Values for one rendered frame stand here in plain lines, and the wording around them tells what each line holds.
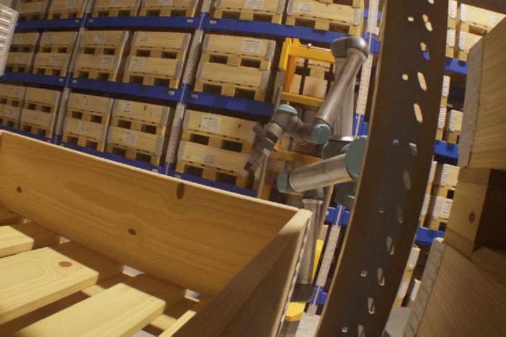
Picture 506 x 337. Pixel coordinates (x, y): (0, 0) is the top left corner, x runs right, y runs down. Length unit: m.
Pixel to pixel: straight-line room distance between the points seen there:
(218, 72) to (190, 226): 3.35
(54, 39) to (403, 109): 5.41
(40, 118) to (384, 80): 5.24
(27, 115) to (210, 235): 5.26
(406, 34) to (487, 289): 0.38
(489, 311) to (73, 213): 0.74
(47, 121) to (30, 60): 1.18
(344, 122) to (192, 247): 1.42
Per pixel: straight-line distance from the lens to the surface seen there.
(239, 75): 3.83
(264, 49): 3.84
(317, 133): 1.63
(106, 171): 0.72
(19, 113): 5.97
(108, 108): 4.57
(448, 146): 3.76
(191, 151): 3.90
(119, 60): 4.62
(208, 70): 3.96
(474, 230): 0.50
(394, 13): 0.51
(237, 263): 0.61
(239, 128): 3.74
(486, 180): 0.49
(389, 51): 0.49
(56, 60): 5.49
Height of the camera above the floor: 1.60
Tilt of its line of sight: 3 degrees down
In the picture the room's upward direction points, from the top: 12 degrees clockwise
